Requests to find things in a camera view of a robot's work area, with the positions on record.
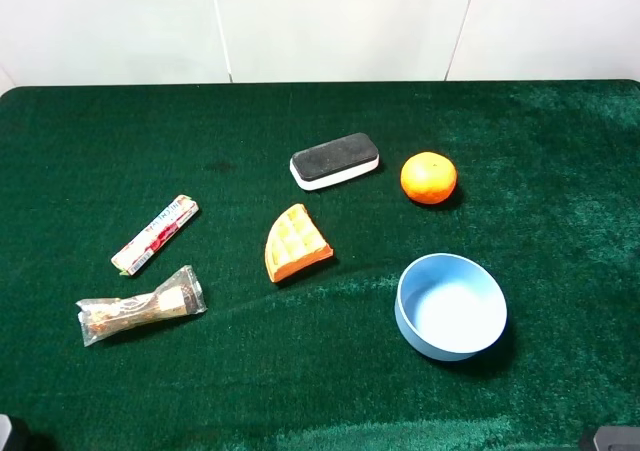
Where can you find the orange waffle slice toy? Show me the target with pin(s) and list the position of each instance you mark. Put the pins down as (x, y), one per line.
(294, 243)

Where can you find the red white candy stick pack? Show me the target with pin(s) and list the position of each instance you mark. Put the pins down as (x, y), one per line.
(134, 255)

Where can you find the green velvet table cloth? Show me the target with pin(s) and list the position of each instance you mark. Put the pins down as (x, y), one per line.
(546, 200)

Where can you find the orange mandarin fruit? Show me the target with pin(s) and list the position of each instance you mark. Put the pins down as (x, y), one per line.
(428, 178)

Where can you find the light blue bowl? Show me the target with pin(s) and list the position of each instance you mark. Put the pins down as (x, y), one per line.
(449, 308)

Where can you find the clear wrapped snack package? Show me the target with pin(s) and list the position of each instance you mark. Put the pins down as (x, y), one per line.
(180, 295)

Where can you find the black white board eraser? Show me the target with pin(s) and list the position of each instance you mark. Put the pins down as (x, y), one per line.
(334, 162)

